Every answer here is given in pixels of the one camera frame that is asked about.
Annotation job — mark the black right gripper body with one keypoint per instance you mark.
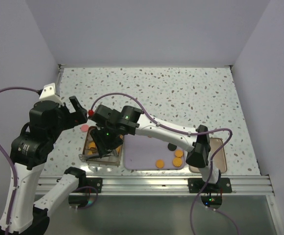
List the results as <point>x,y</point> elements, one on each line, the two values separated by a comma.
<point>106,138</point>

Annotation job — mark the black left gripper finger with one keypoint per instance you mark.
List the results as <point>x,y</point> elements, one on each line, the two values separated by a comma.
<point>81,116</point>
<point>76,105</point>

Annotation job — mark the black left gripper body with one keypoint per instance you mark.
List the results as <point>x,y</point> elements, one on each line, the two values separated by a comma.
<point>66,119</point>

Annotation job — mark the pink round cookie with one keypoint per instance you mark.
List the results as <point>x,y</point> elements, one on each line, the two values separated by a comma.
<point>84,128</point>

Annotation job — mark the orange flower cookie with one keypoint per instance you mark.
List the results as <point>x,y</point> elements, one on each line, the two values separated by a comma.
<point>92,146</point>
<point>179,153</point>

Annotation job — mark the rose gold tin lid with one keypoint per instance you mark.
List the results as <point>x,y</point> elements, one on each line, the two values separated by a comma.
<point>219,159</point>

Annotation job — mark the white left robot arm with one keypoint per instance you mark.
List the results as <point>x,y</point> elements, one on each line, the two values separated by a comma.
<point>23,215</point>

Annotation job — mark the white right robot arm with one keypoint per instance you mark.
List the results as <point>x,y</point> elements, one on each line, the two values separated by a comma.
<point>196,142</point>

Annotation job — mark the brown cookie tin with liners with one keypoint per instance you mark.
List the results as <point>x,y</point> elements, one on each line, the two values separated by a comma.
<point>89,139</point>

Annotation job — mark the lilac plastic tray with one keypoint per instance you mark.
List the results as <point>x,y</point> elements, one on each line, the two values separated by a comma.
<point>142,152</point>

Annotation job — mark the orange round cookie bottom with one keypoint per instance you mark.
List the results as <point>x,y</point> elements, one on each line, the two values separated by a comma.
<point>160,164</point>

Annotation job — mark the black round cookie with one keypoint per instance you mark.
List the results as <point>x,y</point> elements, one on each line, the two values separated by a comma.
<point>171,147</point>

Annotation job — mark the orange waffle cookie bottom right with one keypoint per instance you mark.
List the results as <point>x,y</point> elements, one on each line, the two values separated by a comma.
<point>177,162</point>

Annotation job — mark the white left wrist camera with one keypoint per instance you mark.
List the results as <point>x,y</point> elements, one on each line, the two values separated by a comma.
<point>50,93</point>

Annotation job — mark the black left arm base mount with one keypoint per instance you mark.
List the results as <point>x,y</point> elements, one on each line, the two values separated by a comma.
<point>93,184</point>

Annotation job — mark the aluminium mounting rail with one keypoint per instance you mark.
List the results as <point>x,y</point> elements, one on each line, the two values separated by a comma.
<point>179,185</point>

